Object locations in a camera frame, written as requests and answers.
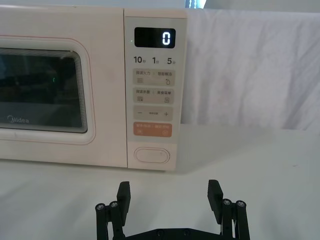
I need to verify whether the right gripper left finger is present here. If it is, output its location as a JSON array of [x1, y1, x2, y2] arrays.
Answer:
[[94, 180, 132, 240]]

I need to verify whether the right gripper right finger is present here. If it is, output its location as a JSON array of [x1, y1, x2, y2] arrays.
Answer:
[[207, 179, 251, 240]]

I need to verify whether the white table cloth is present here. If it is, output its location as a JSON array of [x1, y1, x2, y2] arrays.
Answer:
[[0, 123, 320, 240]]

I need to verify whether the cream microwave oven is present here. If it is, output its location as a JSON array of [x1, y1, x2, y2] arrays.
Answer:
[[0, 5, 189, 174]]

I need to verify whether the white curtain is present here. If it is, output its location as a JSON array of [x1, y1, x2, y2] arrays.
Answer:
[[178, 0, 320, 132]]

